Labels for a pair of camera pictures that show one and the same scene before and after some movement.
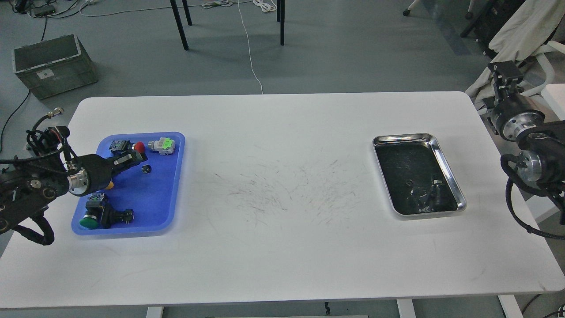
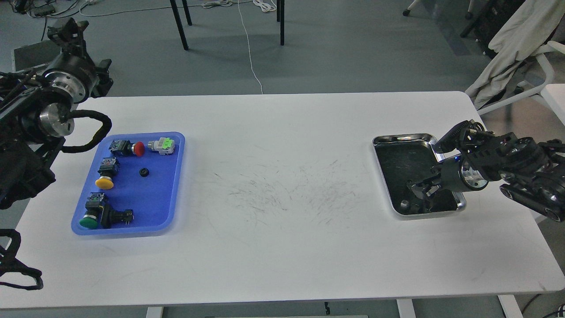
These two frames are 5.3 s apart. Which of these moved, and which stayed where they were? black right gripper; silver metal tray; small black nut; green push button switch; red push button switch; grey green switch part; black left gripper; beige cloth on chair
Moved: black right gripper; black left gripper; small black nut
Stayed: beige cloth on chair; red push button switch; grey green switch part; green push button switch; silver metal tray
